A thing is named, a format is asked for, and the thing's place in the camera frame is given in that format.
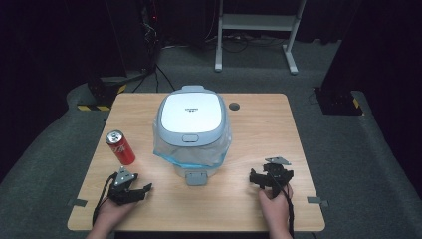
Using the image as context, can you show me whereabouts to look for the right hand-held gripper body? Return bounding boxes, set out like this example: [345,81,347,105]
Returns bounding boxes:
[261,156,296,199]

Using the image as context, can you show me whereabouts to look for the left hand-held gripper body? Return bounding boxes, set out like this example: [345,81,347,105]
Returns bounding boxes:
[107,165,147,205]

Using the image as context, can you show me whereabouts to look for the person's left hand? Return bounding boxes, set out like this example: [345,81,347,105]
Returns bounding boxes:
[95,196,139,231]

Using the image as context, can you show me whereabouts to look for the person's right hand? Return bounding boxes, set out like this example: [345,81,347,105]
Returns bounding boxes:
[258,184,295,231]

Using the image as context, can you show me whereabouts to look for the red soda can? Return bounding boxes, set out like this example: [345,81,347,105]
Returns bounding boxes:
[105,129,136,166]

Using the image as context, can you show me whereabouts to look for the clear blue plastic trash bag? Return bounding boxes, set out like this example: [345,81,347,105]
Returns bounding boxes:
[152,117,233,169]

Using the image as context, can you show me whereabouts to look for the white grey pedal trash can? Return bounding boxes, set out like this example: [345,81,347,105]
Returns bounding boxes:
[152,85,233,187]

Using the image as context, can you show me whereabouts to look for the black stand with striped base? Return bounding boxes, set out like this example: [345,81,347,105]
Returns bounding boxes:
[313,87,364,117]
[76,75,129,113]

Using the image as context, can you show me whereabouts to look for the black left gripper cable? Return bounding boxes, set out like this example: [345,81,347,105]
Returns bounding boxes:
[92,171,119,227]

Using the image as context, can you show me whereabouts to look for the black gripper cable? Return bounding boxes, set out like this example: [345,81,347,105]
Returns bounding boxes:
[92,171,119,227]
[270,172,297,239]

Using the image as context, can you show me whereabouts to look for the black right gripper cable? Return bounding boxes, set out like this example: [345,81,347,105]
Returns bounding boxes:
[270,172,297,239]

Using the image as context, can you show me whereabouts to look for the grey metal table bracket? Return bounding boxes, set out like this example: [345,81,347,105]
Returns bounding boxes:
[67,198,89,208]
[307,196,329,208]

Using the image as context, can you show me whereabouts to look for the black floor cable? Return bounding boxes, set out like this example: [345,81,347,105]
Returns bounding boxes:
[132,63,177,94]

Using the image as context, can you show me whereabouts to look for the bundle of floor cables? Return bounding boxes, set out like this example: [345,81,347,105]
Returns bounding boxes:
[162,31,287,54]

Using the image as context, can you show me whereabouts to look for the white metal stand frame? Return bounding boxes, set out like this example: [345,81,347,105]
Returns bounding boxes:
[214,0,309,76]

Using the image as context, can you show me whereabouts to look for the dark equipment rack with wires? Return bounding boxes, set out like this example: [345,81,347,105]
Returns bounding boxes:
[138,0,161,75]

